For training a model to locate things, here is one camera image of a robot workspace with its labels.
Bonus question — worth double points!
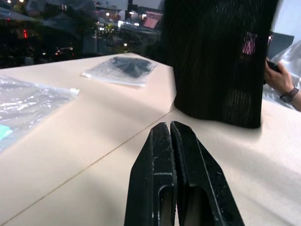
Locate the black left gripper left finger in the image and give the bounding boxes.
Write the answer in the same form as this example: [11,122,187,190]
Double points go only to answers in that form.
[124,121,178,226]

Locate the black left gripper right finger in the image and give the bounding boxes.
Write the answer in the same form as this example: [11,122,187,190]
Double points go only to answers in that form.
[169,121,246,226]

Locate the person's bare hand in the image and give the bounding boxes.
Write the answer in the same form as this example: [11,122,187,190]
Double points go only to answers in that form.
[263,59,294,97]

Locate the clear bag with black item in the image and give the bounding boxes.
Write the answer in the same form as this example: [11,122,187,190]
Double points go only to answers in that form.
[81,56,158,87]

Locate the dark wristwatch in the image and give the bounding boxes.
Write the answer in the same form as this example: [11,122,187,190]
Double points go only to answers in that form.
[279,86,300,103]

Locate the small black handheld device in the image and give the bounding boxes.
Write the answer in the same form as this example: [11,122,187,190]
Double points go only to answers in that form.
[266,60,283,73]

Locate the clear plastic sheet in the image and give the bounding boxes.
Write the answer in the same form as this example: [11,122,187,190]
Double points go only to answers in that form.
[262,40,301,111]

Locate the large clear crinkled plastic bag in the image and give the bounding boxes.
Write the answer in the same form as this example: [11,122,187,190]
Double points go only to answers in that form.
[0,75,80,154]

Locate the black mesh drawstring pouch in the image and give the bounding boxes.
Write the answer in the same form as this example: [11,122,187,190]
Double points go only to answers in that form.
[158,0,280,129]

